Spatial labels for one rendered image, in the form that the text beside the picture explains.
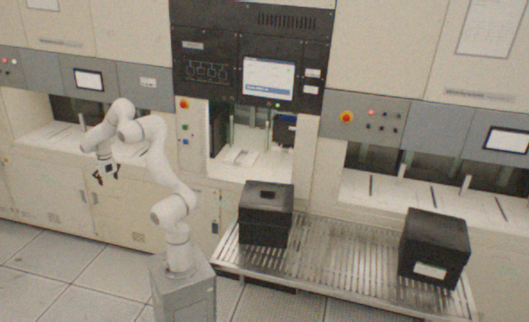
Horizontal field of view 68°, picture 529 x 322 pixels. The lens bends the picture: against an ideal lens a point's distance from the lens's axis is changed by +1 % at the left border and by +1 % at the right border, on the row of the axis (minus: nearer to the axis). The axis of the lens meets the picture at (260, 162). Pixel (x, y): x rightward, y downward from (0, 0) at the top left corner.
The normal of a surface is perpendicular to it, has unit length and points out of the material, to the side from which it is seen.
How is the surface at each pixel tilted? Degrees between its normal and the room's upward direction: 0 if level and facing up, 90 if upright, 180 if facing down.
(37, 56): 90
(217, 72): 90
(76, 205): 90
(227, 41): 90
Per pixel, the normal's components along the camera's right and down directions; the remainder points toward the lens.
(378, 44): -0.26, 0.46
